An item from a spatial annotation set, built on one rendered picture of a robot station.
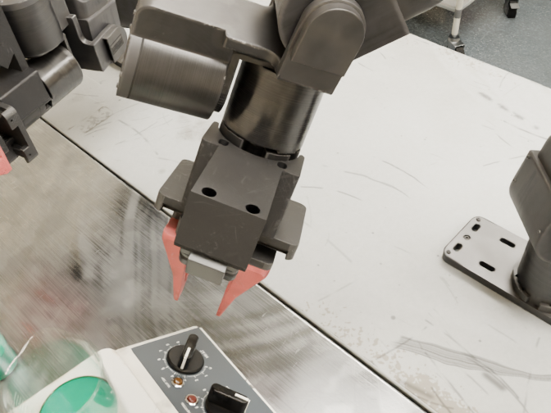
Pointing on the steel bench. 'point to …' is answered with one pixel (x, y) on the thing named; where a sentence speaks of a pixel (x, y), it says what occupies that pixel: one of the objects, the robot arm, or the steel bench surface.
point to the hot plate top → (128, 383)
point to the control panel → (154, 351)
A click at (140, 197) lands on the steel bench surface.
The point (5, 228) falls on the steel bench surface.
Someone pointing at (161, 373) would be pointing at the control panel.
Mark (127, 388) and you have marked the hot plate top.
